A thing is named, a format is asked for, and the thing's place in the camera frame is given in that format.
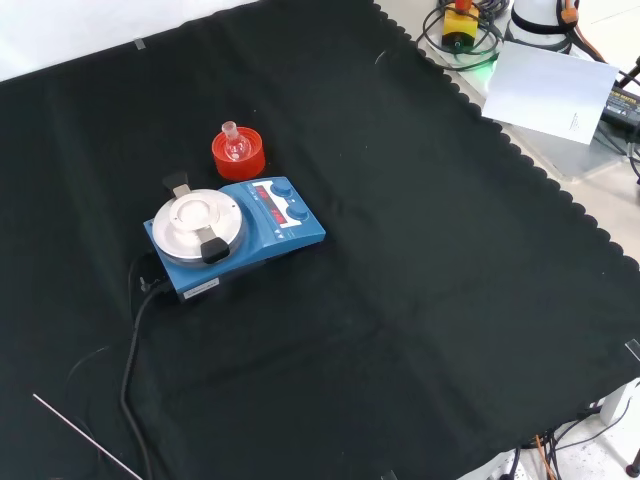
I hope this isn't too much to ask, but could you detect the clear glass round-bottom flask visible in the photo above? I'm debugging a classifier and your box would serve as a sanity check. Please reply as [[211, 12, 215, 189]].
[[222, 119, 252, 163]]

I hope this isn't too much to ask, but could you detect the heater with blue base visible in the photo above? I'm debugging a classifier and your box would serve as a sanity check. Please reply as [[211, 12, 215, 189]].
[[143, 170, 328, 306]]

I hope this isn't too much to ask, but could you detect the black bench cloth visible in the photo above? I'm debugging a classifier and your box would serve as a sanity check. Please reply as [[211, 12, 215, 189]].
[[0, 0, 640, 480]]

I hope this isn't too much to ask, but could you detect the yellow stop button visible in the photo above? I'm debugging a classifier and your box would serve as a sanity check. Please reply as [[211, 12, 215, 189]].
[[441, 0, 481, 54]]

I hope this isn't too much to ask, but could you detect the pale board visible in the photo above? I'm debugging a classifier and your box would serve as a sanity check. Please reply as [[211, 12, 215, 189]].
[[480, 40, 621, 147]]

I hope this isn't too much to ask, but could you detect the black power adapter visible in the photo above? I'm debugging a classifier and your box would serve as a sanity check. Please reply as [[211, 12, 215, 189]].
[[599, 84, 640, 133]]

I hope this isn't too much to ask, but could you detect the red plastic flask ring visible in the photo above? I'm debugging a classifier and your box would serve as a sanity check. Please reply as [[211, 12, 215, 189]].
[[210, 125, 268, 182]]

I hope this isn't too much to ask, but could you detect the black heater power cable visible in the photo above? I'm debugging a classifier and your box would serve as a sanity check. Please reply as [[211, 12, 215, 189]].
[[119, 279, 175, 480]]

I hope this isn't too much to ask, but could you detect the coiled dark cable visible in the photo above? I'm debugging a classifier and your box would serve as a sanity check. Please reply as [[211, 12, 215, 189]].
[[420, 0, 506, 72]]

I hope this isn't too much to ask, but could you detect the grey metal base plate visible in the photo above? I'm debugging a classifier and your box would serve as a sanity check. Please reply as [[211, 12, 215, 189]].
[[416, 27, 640, 184]]

